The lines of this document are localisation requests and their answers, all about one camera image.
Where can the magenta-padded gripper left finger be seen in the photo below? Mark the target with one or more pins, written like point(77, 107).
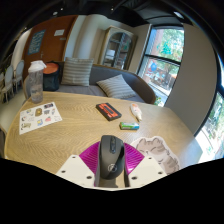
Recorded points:
point(75, 168)

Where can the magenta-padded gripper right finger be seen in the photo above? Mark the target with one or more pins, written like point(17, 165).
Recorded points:
point(148, 169)

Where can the black computer mouse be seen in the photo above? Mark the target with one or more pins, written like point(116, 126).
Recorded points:
point(112, 156)

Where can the cat-shaped mouse pad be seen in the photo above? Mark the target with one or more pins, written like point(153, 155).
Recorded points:
point(160, 151)

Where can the small green blue pack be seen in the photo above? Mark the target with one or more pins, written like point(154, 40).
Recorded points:
point(129, 125)

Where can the small white squeeze tube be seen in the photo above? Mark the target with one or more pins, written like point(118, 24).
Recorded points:
point(136, 111)

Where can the white sticker sheet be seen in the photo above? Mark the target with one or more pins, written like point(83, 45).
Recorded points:
point(39, 117)

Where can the black box with red print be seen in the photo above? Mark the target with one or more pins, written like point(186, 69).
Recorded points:
point(108, 111)

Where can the tall black-framed side window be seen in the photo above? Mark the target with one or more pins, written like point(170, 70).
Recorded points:
point(213, 130)

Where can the flat lying striped cushion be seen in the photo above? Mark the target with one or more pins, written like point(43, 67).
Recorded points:
point(115, 87)

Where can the grey curved sofa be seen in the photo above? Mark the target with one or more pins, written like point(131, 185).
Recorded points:
point(133, 81)

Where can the dark bag with orange top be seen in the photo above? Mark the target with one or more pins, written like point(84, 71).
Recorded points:
point(51, 78)

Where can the clear shaker bottle white lid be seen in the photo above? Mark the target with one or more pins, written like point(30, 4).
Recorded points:
point(36, 83)

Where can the large upright striped cushion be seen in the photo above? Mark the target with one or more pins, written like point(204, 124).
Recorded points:
point(77, 71)

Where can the group of white chairs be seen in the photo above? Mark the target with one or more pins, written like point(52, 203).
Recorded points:
point(11, 78)

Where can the brown wooden door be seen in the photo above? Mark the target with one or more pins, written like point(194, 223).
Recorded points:
point(53, 46)

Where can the arched wooden shelf cabinet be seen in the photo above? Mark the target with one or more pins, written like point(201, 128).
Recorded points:
point(117, 48)

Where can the blue poster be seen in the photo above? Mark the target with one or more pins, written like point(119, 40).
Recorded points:
point(36, 42)

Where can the small white sign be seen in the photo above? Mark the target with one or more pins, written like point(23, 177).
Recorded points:
point(59, 32)

